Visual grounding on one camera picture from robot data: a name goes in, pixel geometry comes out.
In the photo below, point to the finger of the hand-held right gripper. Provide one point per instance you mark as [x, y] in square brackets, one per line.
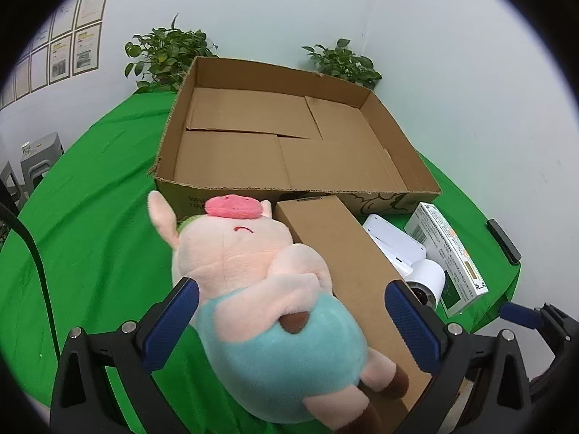
[518, 314]

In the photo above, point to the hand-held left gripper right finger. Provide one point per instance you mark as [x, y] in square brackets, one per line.
[411, 325]

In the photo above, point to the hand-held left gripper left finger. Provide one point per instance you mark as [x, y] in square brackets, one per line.
[169, 321]

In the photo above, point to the white and green medicine box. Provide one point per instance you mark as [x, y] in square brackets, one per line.
[452, 253]

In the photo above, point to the white plastic device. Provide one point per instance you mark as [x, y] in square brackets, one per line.
[389, 239]

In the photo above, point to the long brown cardboard box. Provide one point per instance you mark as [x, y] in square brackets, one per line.
[343, 253]

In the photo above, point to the pink pig plush toy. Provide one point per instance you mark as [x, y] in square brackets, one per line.
[271, 325]

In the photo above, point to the large cardboard box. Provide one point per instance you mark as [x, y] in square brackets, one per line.
[235, 113]

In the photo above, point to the small black bar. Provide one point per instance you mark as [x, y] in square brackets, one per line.
[503, 240]

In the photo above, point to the green tablecloth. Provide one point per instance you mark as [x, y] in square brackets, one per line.
[90, 212]

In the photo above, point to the grey plastic stool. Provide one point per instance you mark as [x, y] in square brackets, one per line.
[43, 153]

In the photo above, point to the bushy green potted plant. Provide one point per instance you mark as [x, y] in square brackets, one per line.
[167, 54]

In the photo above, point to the small green potted plant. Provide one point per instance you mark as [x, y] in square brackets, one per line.
[343, 65]

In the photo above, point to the wall of framed certificates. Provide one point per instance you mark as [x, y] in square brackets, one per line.
[86, 45]

